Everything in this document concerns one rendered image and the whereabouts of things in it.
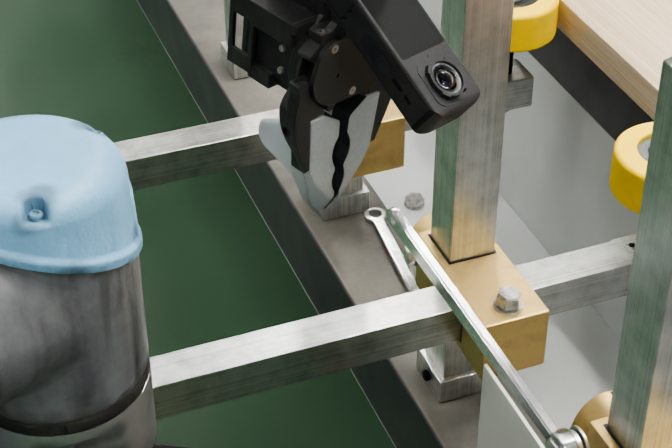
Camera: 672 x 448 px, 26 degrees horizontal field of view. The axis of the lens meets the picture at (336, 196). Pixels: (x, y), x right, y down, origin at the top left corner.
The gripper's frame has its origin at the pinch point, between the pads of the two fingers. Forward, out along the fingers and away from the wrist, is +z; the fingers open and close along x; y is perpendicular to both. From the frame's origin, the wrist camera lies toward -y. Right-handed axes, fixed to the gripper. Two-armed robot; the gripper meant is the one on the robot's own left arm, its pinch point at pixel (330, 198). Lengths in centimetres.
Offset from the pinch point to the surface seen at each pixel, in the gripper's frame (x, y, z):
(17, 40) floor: -86, 167, 97
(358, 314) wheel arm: -0.6, -3.3, 8.4
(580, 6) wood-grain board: -34.8, 5.8, -0.9
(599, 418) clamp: -0.4, -23.2, 2.8
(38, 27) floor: -92, 169, 97
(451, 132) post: -8.1, -3.0, -3.8
